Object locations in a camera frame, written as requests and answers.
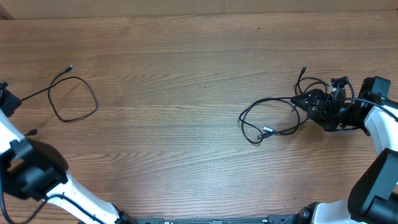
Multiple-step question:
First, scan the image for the black cable bundle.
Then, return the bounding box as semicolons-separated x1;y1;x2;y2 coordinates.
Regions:
238;65;330;145

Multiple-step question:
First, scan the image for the separated black usb cable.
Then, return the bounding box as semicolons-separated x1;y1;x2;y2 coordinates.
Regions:
20;65;99;123

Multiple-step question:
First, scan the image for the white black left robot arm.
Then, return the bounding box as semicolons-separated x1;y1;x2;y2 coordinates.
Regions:
1;82;135;224

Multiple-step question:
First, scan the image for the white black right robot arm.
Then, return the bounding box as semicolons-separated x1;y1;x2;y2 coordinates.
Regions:
285;76;397;224

